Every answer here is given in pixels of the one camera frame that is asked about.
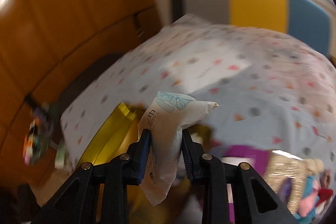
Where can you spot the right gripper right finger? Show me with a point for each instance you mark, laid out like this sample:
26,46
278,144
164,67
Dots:
192,153

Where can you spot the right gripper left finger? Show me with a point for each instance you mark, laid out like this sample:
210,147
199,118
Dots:
139,153

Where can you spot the white wet wipes pack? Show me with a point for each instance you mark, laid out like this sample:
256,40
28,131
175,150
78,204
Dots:
167,116

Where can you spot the pink towel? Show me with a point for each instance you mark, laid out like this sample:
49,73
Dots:
307,203

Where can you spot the red christmas sock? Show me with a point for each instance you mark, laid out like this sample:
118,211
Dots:
324,194

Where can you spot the blue plush toy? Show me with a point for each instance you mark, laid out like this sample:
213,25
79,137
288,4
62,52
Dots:
308,187

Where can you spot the gold metal tray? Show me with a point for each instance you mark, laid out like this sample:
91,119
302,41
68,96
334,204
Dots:
115,135

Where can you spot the purple cardboard box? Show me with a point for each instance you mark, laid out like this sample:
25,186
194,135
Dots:
257,158

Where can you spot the ornate gold tissue box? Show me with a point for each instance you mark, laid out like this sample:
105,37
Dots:
282,167

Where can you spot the patterned light blue tablecloth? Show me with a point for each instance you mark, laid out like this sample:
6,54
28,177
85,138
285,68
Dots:
273,90

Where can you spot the wooden wardrobe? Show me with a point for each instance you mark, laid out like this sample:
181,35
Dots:
45,44

